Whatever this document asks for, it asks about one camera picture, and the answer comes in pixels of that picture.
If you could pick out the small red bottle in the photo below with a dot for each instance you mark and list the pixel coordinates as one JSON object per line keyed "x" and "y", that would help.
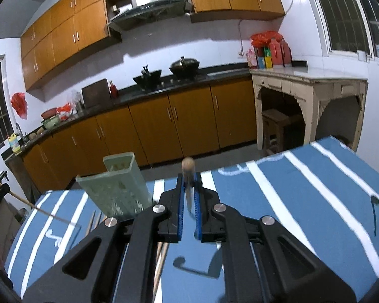
{"x": 113, "y": 90}

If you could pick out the small wooden stool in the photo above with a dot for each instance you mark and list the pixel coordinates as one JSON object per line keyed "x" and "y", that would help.
{"x": 273, "y": 126}

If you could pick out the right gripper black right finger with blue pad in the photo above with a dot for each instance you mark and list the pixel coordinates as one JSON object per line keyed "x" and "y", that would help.
{"x": 262, "y": 260}

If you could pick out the yellow detergent bottle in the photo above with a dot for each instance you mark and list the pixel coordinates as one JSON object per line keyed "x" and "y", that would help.
{"x": 14, "y": 143}

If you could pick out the red bowl on counter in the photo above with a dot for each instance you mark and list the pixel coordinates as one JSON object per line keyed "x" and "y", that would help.
{"x": 49, "y": 113}

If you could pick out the red oil bottle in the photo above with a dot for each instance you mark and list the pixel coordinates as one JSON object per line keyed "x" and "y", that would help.
{"x": 280, "y": 53}

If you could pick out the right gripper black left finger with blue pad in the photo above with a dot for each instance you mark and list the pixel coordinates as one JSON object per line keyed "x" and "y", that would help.
{"x": 116, "y": 262}

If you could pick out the green perforated utensil holder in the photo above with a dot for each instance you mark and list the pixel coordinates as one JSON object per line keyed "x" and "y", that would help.
{"x": 121, "y": 190}

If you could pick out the red bag on side table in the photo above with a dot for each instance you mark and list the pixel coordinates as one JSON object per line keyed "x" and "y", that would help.
{"x": 263, "y": 39}

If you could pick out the dark cutting board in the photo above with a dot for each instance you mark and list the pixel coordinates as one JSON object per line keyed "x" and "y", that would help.
{"x": 96, "y": 94}

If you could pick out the lower wooden cabinets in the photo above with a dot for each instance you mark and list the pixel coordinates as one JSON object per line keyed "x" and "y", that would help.
{"x": 197, "y": 121}

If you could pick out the black wok with lid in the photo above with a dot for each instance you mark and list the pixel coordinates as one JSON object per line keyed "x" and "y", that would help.
{"x": 185, "y": 68}

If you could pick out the wooden cabinets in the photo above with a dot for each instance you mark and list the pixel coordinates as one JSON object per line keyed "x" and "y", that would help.
{"x": 197, "y": 121}
{"x": 74, "y": 29}

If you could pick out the blue white striped tablecloth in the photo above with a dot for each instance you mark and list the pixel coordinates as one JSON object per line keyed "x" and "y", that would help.
{"x": 323, "y": 193}

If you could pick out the black range hood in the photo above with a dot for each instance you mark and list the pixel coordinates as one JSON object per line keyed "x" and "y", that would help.
{"x": 125, "y": 15}

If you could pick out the white wooden side table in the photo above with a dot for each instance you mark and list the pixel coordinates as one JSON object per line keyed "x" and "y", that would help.
{"x": 313, "y": 89}

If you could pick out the right barred window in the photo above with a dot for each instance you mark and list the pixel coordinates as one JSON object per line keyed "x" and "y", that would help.
{"x": 352, "y": 25}

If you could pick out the black pot on stove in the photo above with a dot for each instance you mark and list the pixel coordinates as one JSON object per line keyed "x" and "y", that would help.
{"x": 148, "y": 80}

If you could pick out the upper wooden cabinets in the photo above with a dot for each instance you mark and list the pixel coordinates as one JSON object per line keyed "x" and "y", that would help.
{"x": 74, "y": 29}

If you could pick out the red plastic bag on wall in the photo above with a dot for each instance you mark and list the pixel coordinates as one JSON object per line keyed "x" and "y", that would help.
{"x": 20, "y": 105}

